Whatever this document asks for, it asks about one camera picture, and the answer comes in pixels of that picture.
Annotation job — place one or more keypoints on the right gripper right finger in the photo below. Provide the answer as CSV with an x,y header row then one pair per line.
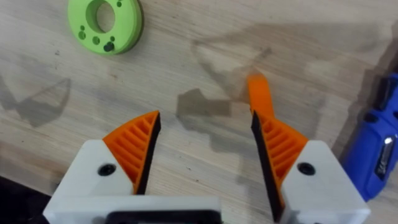
x,y
317,186

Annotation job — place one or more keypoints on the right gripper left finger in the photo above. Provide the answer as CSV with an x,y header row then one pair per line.
x,y
93,168

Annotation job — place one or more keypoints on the blue electric screwdriver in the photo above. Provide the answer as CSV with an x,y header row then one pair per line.
x,y
370,149

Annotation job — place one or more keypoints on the green disc with holes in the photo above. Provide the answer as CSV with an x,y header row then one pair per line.
x,y
127,28

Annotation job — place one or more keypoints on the orange ribbed wedge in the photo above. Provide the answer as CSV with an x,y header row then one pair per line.
x,y
259,93

